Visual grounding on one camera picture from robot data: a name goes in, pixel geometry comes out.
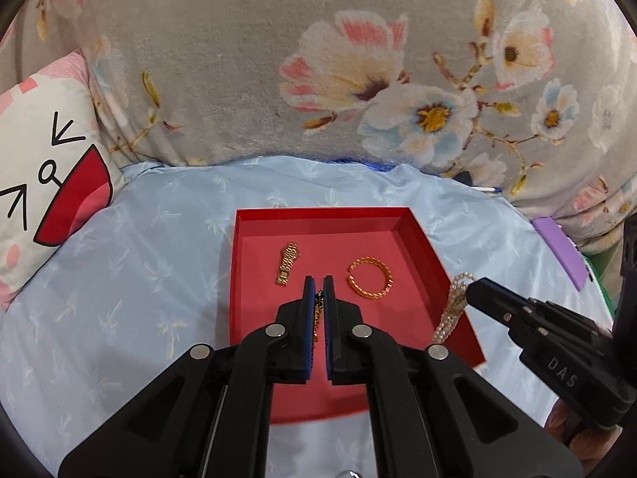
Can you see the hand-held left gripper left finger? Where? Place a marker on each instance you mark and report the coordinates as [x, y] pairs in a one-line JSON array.
[[309, 328]]

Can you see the grey floral blanket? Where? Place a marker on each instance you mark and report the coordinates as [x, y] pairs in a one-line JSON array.
[[249, 59]]

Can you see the white pen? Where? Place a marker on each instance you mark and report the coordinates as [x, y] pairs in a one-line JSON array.
[[490, 189]]

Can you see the dark blue cloth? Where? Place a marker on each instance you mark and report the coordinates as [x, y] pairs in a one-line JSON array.
[[368, 163]]

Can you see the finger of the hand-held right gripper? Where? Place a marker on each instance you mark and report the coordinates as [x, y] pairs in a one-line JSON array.
[[502, 295], [497, 316]]

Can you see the person's right hand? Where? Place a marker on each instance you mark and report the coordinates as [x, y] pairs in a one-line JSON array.
[[577, 438]]

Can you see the gold wristwatch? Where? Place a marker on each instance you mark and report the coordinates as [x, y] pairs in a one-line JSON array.
[[287, 264]]

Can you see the cartoon face pillow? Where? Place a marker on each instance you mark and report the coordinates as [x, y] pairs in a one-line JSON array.
[[45, 109]]

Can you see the light blue bedsheet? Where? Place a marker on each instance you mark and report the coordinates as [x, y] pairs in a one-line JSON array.
[[149, 269]]

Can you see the purple flat object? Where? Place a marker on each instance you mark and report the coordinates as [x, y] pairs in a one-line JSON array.
[[560, 249]]

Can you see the green cloth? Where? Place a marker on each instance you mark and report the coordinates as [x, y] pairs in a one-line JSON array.
[[602, 271]]

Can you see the red shallow box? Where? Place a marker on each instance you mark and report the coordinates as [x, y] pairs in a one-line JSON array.
[[328, 249]]

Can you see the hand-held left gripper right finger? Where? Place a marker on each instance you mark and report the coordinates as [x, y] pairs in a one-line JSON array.
[[328, 328]]

